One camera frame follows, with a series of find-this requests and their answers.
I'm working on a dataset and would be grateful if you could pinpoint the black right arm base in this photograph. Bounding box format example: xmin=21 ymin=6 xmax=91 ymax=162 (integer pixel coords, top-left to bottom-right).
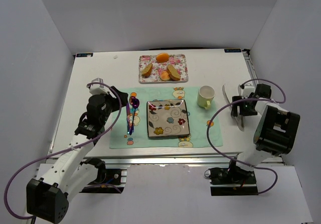
xmin=204 ymin=167 xmax=258 ymax=196

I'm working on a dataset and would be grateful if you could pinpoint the blue label sticker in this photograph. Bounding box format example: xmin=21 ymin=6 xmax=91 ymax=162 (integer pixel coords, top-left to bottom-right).
xmin=76 ymin=53 xmax=93 ymax=58
xmin=224 ymin=48 xmax=242 ymax=53

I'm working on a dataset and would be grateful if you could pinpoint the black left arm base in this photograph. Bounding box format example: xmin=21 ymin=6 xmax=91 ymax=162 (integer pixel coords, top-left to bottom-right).
xmin=80 ymin=158 xmax=127 ymax=194

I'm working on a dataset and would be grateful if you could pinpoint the floral serving tray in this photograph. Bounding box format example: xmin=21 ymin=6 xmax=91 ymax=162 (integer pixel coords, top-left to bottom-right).
xmin=138 ymin=54 xmax=189 ymax=84

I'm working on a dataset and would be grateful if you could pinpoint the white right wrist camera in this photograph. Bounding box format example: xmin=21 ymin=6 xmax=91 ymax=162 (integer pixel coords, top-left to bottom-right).
xmin=238 ymin=83 xmax=255 ymax=98

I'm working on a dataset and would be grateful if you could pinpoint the orange round bun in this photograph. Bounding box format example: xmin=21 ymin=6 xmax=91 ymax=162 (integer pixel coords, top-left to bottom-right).
xmin=159 ymin=71 xmax=171 ymax=81
xmin=155 ymin=53 xmax=170 ymax=63

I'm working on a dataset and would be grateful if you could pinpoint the purple iridescent spoon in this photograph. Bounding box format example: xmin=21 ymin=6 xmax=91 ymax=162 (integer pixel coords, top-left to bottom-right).
xmin=128 ymin=96 xmax=140 ymax=135

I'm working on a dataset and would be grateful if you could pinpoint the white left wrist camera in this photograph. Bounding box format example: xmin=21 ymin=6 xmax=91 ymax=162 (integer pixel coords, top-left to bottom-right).
xmin=86 ymin=78 xmax=109 ymax=95

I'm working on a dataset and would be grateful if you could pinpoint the orange round bun top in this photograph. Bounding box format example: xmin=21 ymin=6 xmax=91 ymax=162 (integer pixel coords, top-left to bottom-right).
xmin=155 ymin=53 xmax=170 ymax=63

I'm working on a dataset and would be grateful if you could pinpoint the orange round bun bottom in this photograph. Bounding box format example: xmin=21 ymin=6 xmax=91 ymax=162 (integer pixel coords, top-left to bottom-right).
xmin=159 ymin=71 xmax=171 ymax=81

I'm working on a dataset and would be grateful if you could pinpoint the aluminium table edge rail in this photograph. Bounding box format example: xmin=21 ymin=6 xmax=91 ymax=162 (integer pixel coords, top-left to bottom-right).
xmin=237 ymin=49 xmax=286 ymax=169

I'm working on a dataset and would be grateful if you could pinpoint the mint green cartoon placemat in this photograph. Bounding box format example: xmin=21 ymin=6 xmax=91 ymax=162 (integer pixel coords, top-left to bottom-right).
xmin=109 ymin=87 xmax=223 ymax=149

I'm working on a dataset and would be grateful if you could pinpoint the sliced bread piece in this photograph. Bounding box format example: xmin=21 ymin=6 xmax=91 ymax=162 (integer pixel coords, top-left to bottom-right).
xmin=167 ymin=64 xmax=181 ymax=81
xmin=141 ymin=63 xmax=153 ymax=78

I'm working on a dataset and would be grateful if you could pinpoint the purple iridescent knife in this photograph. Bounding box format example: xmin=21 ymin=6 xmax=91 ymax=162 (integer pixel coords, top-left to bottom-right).
xmin=126 ymin=102 xmax=131 ymax=135

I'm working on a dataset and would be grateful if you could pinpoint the blue label sticker left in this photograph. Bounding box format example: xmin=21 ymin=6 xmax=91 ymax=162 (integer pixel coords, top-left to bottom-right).
xmin=76 ymin=53 xmax=93 ymax=58

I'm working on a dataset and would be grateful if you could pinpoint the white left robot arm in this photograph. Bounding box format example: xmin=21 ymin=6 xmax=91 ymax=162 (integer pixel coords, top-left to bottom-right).
xmin=26 ymin=84 xmax=128 ymax=223

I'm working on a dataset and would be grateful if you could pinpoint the blue label sticker right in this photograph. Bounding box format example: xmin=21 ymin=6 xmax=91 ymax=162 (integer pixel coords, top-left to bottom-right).
xmin=224 ymin=48 xmax=242 ymax=53

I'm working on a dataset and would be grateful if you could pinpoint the square floral ceramic plate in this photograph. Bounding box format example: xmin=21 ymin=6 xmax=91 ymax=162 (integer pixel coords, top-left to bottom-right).
xmin=146 ymin=99 xmax=191 ymax=139

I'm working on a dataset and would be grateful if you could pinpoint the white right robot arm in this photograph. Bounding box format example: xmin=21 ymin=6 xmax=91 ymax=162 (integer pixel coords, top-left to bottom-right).
xmin=229 ymin=84 xmax=300 ymax=180

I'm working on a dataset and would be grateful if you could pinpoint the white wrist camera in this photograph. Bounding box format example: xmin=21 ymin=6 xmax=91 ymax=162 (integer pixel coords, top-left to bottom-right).
xmin=238 ymin=83 xmax=255 ymax=98
xmin=86 ymin=78 xmax=109 ymax=95

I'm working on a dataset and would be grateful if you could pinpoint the pale yellow mug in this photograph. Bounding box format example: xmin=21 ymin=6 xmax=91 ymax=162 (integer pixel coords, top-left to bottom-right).
xmin=197 ymin=85 xmax=215 ymax=109

